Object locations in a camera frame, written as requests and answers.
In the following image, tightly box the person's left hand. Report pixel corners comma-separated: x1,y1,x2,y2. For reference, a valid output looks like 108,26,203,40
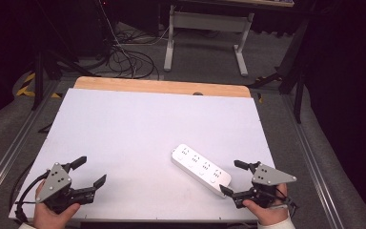
32,180,82,229

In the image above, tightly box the white power strip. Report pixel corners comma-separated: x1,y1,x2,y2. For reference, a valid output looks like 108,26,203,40
171,143,233,198

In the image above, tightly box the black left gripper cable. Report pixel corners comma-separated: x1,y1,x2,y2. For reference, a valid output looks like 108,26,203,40
9,171,51,223

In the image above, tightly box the black metal stand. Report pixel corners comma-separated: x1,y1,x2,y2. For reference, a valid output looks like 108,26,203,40
247,17,313,125

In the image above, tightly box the yellow and black floor tape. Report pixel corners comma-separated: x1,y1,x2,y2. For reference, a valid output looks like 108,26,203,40
14,72,63,99

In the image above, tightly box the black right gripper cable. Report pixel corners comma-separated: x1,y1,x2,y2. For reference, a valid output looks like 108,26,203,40
274,187,300,219

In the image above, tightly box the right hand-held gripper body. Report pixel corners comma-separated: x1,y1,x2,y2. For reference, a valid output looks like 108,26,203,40
232,162,298,210

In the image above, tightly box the aluminium floor rail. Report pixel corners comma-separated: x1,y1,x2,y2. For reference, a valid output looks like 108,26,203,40
281,94,345,229
0,80,61,208

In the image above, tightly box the black tripod stand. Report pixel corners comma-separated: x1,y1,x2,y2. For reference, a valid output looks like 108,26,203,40
30,47,100,112

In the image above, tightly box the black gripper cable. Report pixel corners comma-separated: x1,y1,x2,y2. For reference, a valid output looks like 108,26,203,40
274,187,300,219
9,171,51,223

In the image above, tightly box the white board table cover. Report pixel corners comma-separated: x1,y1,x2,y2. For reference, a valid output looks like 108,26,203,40
9,88,276,222

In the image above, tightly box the tangle of black floor cables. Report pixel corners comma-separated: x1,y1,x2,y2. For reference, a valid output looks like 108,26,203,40
105,17,160,80

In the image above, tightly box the white metal table frame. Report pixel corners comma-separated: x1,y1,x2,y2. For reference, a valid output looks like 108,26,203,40
163,0,295,77

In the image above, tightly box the person's right hand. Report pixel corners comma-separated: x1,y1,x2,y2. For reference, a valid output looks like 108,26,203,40
241,183,291,227

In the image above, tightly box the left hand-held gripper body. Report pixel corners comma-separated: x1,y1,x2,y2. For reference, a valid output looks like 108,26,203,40
34,161,96,215

